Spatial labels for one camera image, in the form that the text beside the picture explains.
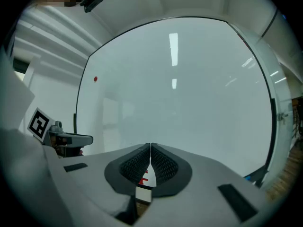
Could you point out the tinted glass panel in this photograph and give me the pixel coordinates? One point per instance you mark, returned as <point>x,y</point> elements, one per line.
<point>282,91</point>

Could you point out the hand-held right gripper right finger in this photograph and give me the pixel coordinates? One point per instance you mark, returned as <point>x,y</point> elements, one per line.
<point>201,185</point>

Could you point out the black framed window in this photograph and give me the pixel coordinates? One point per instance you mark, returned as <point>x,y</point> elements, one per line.
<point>20,64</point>

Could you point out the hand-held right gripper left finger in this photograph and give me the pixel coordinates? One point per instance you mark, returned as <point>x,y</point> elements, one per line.
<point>99,174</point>

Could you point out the red patterned board eraser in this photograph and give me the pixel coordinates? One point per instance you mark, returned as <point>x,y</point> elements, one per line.
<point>143,180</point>

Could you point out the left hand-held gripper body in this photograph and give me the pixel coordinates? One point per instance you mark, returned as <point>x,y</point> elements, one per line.
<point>39,124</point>

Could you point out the black head-worn camera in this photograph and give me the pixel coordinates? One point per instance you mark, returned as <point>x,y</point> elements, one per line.
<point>93,0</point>

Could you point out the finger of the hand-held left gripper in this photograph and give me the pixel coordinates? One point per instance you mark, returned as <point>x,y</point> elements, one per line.
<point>78,134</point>
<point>82,141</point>

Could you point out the whiteboard on black stand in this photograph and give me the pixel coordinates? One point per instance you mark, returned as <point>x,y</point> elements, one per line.
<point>177,115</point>

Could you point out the blue capped white marker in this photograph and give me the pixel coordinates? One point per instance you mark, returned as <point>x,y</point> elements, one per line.
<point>247,177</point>

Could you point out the silver glass door fitting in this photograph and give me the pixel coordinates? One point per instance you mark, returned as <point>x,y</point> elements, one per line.
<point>282,116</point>

